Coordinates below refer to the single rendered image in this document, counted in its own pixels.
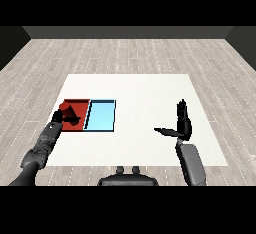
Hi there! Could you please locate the light blue shallow open box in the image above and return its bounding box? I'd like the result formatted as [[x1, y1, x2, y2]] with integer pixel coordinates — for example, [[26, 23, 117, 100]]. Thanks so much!
[[83, 99, 117, 133]]

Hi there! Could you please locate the dark grey robot body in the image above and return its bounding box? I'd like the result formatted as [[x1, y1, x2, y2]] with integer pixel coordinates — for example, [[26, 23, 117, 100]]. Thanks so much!
[[97, 166, 160, 187]]

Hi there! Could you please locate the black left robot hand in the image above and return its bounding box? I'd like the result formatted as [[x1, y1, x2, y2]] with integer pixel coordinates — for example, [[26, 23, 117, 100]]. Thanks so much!
[[50, 107, 81, 126]]

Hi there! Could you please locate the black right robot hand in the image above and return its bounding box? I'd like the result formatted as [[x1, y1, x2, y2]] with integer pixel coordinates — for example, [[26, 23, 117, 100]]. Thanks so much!
[[153, 98, 193, 142]]

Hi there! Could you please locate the red can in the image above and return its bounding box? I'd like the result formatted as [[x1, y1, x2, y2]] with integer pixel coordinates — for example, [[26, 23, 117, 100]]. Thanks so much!
[[58, 100, 79, 120]]

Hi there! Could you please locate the red shallow open box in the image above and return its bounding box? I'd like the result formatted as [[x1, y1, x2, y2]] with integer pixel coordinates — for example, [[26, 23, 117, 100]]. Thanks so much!
[[57, 98, 91, 133]]

